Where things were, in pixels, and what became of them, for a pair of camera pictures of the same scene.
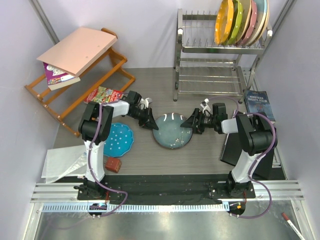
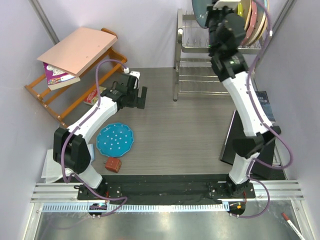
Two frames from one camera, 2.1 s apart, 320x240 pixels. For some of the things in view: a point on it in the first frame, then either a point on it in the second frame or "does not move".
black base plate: x=166 y=189 does not move
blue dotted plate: x=120 y=140 does not move
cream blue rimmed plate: x=263 y=13 does not move
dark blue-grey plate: x=170 y=134 to x=200 y=11
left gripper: x=149 y=123 to x=138 y=102
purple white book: x=56 y=78 does not move
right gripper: x=190 y=122 to x=212 y=12
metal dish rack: x=202 y=67 does not move
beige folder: x=75 y=51 does not move
